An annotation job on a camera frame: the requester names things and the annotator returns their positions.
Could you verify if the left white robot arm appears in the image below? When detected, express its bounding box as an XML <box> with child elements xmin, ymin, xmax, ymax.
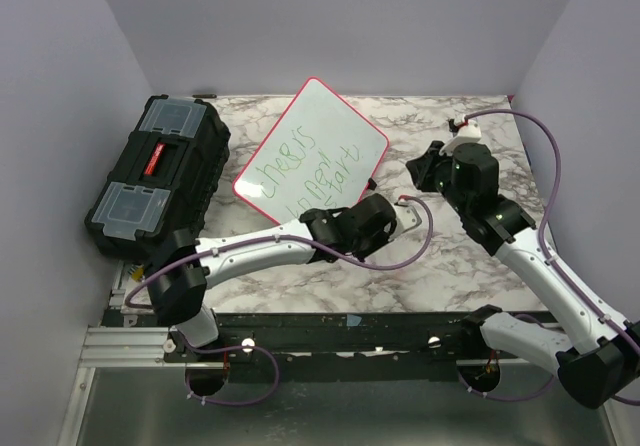
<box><xmin>146</xmin><ymin>194</ymin><xmax>402</xmax><ymax>361</ymax></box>

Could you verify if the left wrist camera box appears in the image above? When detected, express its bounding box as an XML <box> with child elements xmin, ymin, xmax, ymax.
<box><xmin>389</xmin><ymin>202</ymin><xmax>422</xmax><ymax>242</ymax></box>

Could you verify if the small yellow metal part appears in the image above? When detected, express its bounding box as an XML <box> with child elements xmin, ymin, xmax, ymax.
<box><xmin>127</xmin><ymin>265</ymin><xmax>145</xmax><ymax>282</ymax></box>

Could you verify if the pink framed whiteboard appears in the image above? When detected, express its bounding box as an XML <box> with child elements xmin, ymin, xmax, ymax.
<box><xmin>232</xmin><ymin>77</ymin><xmax>390</xmax><ymax>224</ymax></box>

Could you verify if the blue tape piece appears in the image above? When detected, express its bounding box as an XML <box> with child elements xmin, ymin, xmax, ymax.
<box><xmin>346</xmin><ymin>314</ymin><xmax>362</xmax><ymax>328</ymax></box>

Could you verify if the aluminium extrusion rail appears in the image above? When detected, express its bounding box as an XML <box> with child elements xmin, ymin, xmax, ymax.
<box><xmin>79</xmin><ymin>327</ymin><xmax>169</xmax><ymax>368</ymax></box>

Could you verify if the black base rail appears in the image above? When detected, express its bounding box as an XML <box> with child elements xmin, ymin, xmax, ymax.
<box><xmin>102</xmin><ymin>310</ymin><xmax>511</xmax><ymax>392</ymax></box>

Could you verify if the black toolbox with clear lids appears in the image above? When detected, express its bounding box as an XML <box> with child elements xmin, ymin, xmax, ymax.
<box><xmin>84</xmin><ymin>95</ymin><xmax>231</xmax><ymax>262</ymax></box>

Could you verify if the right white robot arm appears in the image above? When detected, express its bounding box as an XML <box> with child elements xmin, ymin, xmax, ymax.
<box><xmin>406</xmin><ymin>141</ymin><xmax>639</xmax><ymax>409</ymax></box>

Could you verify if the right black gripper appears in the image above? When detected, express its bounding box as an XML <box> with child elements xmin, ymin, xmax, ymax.
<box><xmin>408</xmin><ymin>140</ymin><xmax>471</xmax><ymax>216</ymax></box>

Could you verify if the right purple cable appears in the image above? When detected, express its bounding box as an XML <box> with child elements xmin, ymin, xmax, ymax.
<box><xmin>457</xmin><ymin>109</ymin><xmax>640</xmax><ymax>406</ymax></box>

